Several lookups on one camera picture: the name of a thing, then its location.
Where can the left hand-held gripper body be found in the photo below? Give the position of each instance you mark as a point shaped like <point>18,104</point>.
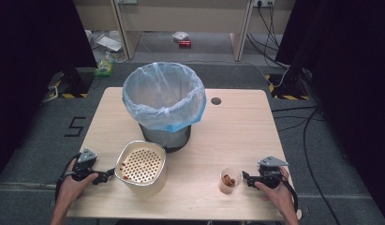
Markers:
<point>85,157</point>

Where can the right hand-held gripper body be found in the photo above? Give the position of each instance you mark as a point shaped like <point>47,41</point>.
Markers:
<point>271,175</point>

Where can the brown food scraps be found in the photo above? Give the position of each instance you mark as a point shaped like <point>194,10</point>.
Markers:
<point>229,180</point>

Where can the clear plastic cup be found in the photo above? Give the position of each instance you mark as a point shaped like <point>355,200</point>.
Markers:
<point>227,187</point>

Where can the cream container with perforated strainer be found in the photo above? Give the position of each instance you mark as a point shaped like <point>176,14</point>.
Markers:
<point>142,168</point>

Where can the person's right hand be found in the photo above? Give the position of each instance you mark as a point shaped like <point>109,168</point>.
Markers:
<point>277,197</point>

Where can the person's left hand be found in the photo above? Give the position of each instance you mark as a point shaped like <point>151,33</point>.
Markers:
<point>71,188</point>

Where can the black mesh trash bin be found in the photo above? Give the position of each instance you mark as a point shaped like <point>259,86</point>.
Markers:
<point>167,139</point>

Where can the black stand base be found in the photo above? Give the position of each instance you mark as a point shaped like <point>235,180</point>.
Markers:
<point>290,82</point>
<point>75,82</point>

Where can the dark round table grommet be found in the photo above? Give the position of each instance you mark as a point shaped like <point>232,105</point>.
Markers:
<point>216,101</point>

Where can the green plastic packet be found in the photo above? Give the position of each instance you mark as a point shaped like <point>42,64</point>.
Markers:
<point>104,68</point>

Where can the blue plastic bin liner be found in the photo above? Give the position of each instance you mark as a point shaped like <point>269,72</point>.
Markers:
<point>164,93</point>

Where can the black curtain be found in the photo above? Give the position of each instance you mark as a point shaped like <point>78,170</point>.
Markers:
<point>349,93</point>
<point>27,78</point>

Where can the white flat carton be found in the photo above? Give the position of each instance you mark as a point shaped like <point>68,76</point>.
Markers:
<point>109,43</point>

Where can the red box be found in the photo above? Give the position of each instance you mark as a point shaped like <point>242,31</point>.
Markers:
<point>185,43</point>

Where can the white crumpled bag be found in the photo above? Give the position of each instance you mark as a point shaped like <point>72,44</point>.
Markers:
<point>180,36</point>

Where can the white wall socket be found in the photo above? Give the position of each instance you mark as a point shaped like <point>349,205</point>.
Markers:
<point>127,1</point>
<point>263,2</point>

